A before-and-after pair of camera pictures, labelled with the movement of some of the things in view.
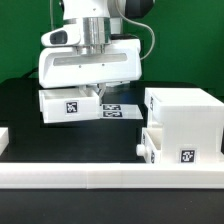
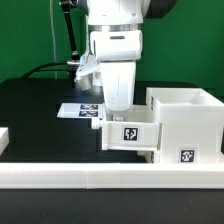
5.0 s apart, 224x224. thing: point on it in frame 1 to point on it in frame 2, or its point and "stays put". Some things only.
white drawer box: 68,105 to 133,133
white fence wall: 73,175 stays put
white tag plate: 120,111 to 94,110
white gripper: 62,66 to 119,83
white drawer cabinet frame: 191,120 stays put
